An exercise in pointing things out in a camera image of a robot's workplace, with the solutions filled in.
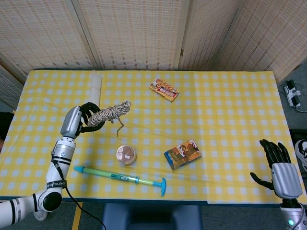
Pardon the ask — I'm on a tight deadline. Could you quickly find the black bulky object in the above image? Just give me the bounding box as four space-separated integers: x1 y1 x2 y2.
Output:
0 112 15 141

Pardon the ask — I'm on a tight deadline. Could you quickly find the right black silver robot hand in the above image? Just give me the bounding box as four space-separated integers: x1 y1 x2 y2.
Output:
249 138 303 199

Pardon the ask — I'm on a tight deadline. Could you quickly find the blue green water pump toy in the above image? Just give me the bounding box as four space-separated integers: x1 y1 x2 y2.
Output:
73 165 166 197

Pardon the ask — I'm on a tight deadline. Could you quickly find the yellow white checkered tablecloth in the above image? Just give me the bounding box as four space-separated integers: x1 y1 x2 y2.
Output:
0 69 307 206

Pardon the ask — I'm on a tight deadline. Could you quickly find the white power strip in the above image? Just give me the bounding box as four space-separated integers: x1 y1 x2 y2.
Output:
284 80 303 108

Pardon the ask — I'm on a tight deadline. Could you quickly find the blue orange cardboard box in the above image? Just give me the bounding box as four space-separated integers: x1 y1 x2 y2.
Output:
164 139 202 171

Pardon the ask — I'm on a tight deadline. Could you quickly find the clear plastic cup stack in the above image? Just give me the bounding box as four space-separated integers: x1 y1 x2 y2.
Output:
90 73 103 107

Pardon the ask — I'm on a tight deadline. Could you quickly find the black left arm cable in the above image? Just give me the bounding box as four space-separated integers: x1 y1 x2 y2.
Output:
51 153 107 230

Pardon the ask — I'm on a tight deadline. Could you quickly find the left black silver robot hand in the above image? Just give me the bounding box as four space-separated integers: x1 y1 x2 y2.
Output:
59 102 105 139

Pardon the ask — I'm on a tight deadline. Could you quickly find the yellow red snack box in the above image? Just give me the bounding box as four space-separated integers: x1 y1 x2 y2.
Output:
149 78 180 103

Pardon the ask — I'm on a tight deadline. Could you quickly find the woven folding screen panel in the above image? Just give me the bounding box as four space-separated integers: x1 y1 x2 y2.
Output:
0 58 27 111
215 0 307 83
71 0 191 70
0 0 99 82
178 0 240 71

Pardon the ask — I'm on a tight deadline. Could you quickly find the black white braided rope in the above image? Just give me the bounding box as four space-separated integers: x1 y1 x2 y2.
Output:
86 100 132 138

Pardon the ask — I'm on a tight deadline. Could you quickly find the white black sneaker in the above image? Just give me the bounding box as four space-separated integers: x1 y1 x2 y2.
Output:
294 139 307 173

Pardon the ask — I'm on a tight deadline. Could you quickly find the clear jar of rubber bands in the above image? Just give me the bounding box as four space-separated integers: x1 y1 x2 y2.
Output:
116 145 137 166

